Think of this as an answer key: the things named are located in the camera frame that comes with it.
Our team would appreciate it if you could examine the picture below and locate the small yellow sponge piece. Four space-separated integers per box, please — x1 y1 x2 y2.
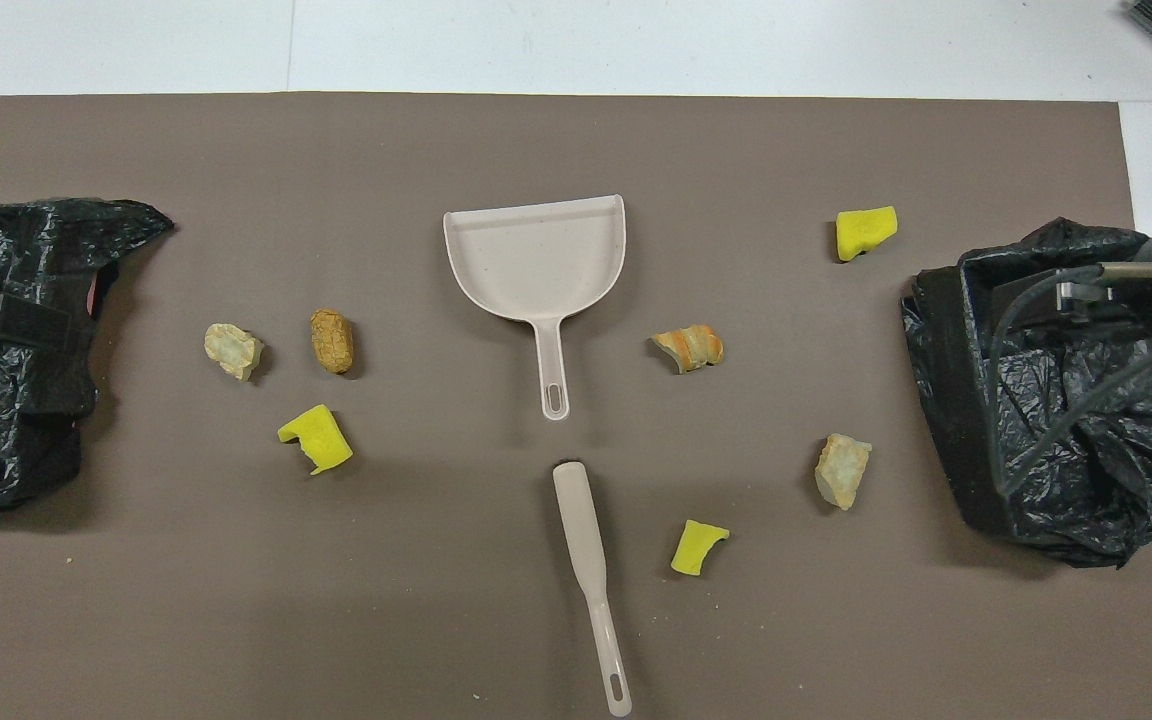
671 520 730 576

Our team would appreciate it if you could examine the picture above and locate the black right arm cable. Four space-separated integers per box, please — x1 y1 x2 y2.
990 262 1152 501

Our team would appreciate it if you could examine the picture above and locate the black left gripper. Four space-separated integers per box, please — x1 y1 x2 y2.
0 295 92 353

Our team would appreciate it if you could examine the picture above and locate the orange croissant piece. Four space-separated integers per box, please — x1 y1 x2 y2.
650 324 725 374

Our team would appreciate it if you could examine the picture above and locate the beige hand brush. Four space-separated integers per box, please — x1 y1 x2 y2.
552 460 633 718

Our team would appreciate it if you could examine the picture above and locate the brown bread roll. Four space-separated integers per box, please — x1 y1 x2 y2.
310 308 356 376

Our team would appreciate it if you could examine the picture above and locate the pale bread chunk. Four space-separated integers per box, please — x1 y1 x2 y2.
815 433 873 511
204 322 265 382

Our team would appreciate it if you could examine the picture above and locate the brown table mat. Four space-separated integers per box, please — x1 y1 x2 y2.
0 92 1152 720

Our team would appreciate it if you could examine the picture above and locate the beige plastic dustpan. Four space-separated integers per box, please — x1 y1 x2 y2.
442 194 627 422

